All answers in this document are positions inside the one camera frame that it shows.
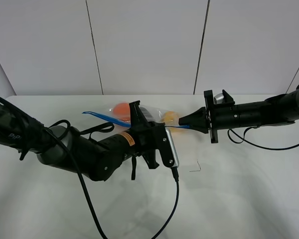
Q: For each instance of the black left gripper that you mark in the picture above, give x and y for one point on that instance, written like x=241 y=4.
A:
x=149 y=137

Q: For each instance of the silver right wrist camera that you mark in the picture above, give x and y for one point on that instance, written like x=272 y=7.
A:
x=219 y=99

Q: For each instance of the purple eggplant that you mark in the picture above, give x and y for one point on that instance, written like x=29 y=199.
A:
x=147 y=114

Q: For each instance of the orange fruit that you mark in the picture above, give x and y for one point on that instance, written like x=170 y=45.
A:
x=122 y=112

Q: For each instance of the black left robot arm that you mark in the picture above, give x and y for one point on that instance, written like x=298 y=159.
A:
x=65 y=147

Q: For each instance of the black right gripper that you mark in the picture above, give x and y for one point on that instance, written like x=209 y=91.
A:
x=211 y=118

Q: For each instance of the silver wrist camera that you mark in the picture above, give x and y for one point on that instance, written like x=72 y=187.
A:
x=173 y=149
x=219 y=99

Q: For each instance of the yellow pear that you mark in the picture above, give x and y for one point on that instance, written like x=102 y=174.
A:
x=170 y=118

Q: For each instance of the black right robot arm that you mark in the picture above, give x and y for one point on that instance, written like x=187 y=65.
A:
x=274 y=111

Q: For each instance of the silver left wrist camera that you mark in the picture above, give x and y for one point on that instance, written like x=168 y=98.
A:
x=173 y=149

